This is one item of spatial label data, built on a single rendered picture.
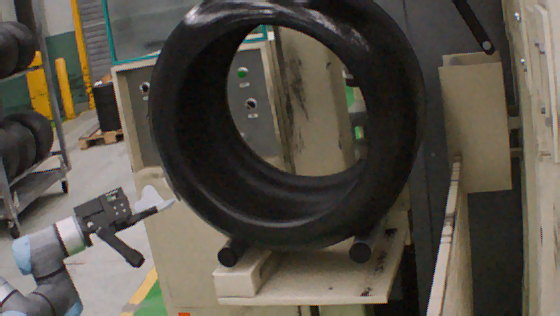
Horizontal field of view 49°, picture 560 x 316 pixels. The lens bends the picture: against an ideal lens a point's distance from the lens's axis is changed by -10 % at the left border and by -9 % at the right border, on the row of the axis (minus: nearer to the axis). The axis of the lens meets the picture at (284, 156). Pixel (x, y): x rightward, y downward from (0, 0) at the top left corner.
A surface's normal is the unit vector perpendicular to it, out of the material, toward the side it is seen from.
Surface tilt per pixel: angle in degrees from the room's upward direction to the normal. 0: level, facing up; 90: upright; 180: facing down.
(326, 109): 90
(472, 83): 90
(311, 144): 90
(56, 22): 90
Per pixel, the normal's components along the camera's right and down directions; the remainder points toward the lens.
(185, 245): -0.28, 0.29
